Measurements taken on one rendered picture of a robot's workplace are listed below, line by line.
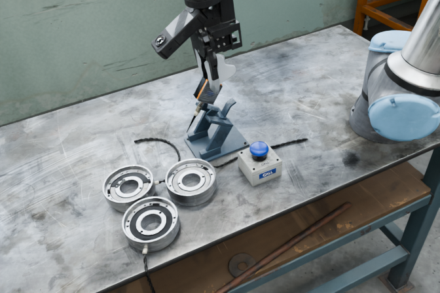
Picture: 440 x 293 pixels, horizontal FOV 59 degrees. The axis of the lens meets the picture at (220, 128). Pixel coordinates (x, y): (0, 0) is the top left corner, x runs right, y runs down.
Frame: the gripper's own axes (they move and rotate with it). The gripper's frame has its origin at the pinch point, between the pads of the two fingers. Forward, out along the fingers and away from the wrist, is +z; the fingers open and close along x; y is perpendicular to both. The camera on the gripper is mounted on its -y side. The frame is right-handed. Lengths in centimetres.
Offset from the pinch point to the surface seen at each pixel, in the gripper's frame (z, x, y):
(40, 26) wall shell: 34, 150, -35
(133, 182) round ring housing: 12.9, -4.5, -22.4
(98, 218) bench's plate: 14.2, -8.6, -31.6
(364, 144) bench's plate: 18.3, -18.0, 28.0
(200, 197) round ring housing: 12.6, -16.1, -11.6
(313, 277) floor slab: 98, -6, 25
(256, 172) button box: 12.2, -16.8, 0.7
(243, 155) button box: 11.9, -11.4, 0.8
